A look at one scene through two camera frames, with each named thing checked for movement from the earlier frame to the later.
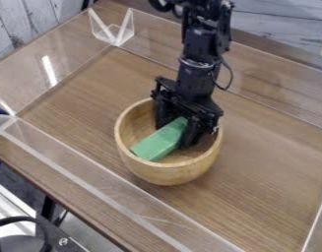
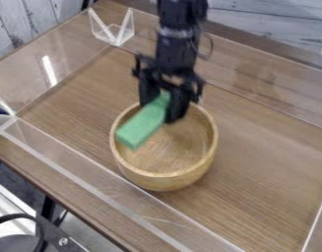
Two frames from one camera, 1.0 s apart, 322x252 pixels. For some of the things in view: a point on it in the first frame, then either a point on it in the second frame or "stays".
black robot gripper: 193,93 to 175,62
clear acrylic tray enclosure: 62,87 stays
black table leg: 47,208 stays
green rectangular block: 161,143 to 144,123
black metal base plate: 62,242 stays
